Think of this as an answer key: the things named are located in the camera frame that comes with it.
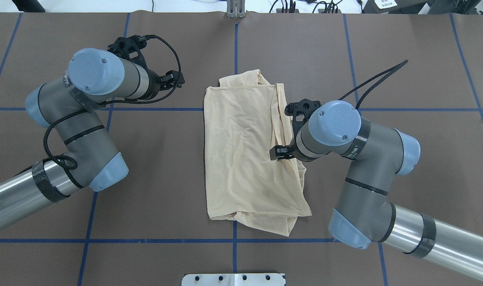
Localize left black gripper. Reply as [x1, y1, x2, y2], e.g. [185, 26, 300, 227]
[107, 35, 185, 100]

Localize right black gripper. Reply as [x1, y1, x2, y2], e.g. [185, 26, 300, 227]
[269, 99, 322, 161]

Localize cream printed t-shirt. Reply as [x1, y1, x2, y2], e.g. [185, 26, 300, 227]
[203, 69, 312, 237]

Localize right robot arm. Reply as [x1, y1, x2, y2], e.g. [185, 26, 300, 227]
[269, 99, 483, 281]

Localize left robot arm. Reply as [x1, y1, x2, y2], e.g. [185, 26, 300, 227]
[0, 35, 185, 230]

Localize grey aluminium frame post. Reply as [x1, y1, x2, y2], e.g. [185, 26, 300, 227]
[226, 0, 246, 18]

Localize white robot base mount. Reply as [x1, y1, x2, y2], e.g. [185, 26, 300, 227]
[181, 273, 286, 286]

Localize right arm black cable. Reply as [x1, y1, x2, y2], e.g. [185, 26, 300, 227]
[339, 60, 409, 110]

